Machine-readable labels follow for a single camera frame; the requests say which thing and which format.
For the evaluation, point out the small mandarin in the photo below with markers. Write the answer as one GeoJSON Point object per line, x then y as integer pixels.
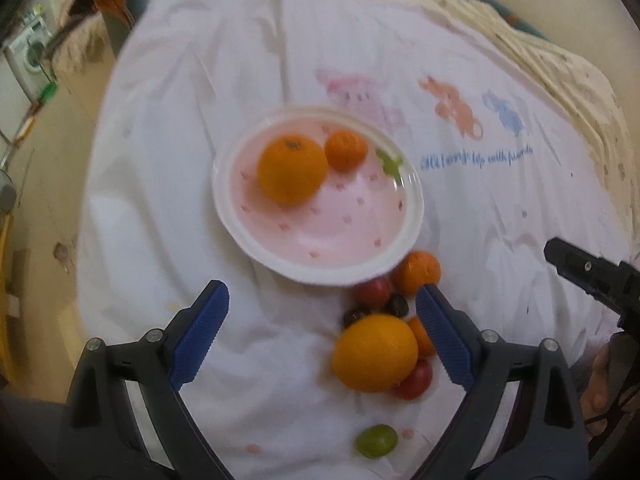
{"type": "Point", "coordinates": [417, 272]}
{"type": "Point", "coordinates": [346, 150]}
{"type": "Point", "coordinates": [422, 337]}

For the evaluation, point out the small green object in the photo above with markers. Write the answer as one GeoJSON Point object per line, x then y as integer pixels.
{"type": "Point", "coordinates": [47, 91]}

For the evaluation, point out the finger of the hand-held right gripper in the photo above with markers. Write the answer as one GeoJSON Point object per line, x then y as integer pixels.
{"type": "Point", "coordinates": [582, 267]}

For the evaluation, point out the red cherry tomato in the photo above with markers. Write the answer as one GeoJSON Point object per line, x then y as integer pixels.
{"type": "Point", "coordinates": [416, 381]}
{"type": "Point", "coordinates": [372, 292]}

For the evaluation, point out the dark purple grape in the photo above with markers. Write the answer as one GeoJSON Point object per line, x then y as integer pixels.
{"type": "Point", "coordinates": [398, 304]}
{"type": "Point", "coordinates": [355, 316]}

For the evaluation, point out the orange and teal cloth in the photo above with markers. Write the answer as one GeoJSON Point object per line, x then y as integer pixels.
{"type": "Point", "coordinates": [112, 5]}

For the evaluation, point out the cream quilted blanket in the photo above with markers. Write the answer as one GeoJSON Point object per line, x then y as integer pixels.
{"type": "Point", "coordinates": [575, 75]}

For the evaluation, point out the pink plate with white rim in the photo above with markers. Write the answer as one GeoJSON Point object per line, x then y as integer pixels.
{"type": "Point", "coordinates": [340, 230]}

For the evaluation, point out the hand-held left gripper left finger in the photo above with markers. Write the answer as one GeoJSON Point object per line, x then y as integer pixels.
{"type": "Point", "coordinates": [202, 330]}

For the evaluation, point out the white printed cloth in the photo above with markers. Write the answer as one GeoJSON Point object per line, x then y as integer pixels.
{"type": "Point", "coordinates": [250, 85]}

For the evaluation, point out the green lime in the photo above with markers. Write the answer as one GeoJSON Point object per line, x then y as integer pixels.
{"type": "Point", "coordinates": [376, 441]}

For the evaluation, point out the large orange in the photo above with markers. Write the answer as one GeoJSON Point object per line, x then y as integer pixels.
{"type": "Point", "coordinates": [375, 352]}
{"type": "Point", "coordinates": [292, 170]}

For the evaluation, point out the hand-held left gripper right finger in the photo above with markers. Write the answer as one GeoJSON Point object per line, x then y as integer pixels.
{"type": "Point", "coordinates": [445, 335]}

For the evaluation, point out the cream shaggy cloth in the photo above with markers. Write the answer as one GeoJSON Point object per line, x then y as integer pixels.
{"type": "Point", "coordinates": [80, 50]}

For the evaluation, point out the white washing machine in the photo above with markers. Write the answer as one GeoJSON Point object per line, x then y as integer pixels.
{"type": "Point", "coordinates": [25, 55]}

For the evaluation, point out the person's right hand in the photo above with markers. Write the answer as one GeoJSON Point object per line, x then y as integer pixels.
{"type": "Point", "coordinates": [597, 390]}

